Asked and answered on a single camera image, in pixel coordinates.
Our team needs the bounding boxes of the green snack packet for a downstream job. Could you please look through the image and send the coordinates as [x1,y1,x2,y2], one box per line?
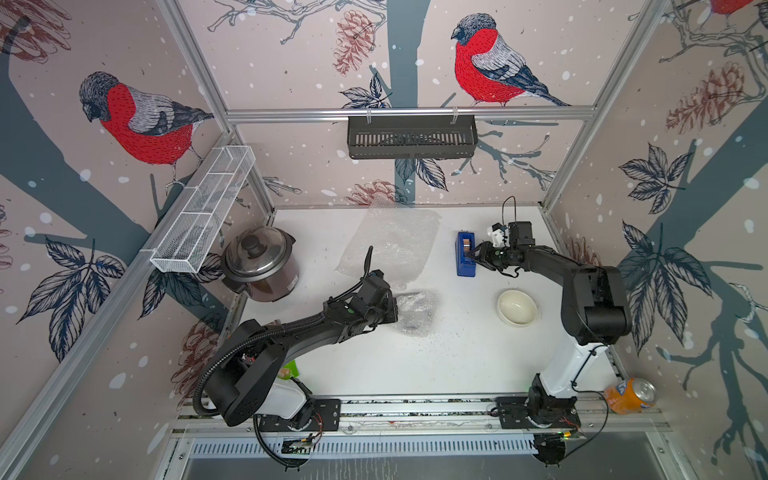
[278,361,300,380]

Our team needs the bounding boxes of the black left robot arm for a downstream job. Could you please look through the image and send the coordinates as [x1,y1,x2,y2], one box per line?
[191,270,398,426]

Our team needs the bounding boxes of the bubble wrap sheet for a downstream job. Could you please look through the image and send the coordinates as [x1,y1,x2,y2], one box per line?
[394,291,439,337]
[336,195,442,291]

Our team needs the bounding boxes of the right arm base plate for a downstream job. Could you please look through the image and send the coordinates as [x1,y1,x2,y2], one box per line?
[493,395,581,430]

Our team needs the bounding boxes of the cream ceramic bowl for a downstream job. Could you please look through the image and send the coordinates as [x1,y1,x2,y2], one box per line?
[496,289,539,327]

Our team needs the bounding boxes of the white mesh wall shelf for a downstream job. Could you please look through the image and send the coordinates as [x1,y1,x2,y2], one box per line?
[150,145,255,273]

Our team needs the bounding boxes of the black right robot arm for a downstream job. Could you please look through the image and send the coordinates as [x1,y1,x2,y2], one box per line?
[467,221,631,424]

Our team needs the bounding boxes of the orange soda can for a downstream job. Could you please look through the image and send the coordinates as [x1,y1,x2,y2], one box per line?
[603,378,658,415]

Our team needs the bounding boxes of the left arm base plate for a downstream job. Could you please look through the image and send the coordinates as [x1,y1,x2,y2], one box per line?
[255,399,341,433]

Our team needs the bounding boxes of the aluminium mounting rail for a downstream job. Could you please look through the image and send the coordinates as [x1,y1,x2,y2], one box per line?
[173,392,670,436]

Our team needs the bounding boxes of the black hanging wire basket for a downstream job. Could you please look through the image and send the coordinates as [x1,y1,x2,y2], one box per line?
[347,115,478,160]

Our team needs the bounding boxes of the black corrugated cable conduit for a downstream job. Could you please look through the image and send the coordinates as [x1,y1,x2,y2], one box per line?
[191,317,313,418]

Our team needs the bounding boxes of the blue tape dispenser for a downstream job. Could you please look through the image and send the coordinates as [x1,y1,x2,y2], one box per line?
[455,231,476,277]

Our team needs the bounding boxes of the steel rice cooker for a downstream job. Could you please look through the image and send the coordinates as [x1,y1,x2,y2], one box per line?
[221,226,299,303]

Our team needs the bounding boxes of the small circuit board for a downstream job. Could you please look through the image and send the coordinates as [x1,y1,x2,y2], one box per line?
[280,438,315,456]

